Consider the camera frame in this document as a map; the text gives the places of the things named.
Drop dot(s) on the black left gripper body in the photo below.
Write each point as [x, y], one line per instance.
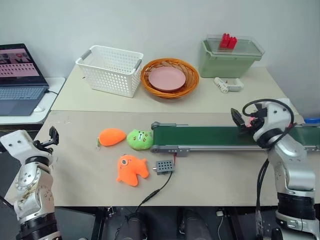
[43, 146]

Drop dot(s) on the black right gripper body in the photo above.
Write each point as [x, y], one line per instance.
[257, 120]

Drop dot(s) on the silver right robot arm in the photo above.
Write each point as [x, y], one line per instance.
[292, 170]

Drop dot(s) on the green conveyor belt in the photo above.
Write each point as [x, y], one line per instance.
[212, 136]

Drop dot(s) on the orange carrot plush toy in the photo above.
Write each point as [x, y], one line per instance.
[112, 136]

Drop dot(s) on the red toy block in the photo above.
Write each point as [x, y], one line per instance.
[228, 41]

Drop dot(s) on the orange fish plush toy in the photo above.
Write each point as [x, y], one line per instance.
[130, 170]

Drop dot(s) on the green bear plush toy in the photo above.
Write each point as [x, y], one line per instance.
[139, 138]

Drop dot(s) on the small white mouse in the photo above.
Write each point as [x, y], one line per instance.
[39, 109]

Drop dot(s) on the white plastic clip holder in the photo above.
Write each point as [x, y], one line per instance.
[232, 86]

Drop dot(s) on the white side table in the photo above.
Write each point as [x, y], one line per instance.
[53, 86]

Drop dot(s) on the green storage bin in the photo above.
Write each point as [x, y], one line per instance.
[225, 66]

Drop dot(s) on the orange woven basket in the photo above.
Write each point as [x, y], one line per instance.
[192, 80]

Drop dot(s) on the blue round lid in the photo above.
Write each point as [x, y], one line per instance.
[313, 120]

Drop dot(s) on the dark laptop computer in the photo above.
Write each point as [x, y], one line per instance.
[17, 75]

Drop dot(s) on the clear plastic bin lid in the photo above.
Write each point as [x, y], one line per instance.
[250, 47]

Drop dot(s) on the pink plate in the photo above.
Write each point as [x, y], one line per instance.
[167, 78]

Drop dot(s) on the white perforated plastic basket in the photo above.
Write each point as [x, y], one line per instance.
[112, 72]

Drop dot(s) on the grey perforated control box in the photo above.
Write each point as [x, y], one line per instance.
[163, 167]

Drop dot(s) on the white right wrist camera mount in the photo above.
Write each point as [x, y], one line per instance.
[277, 113]

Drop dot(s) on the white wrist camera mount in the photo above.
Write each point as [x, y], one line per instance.
[15, 145]
[277, 113]

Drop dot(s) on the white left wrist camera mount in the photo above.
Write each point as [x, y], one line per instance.
[15, 145]

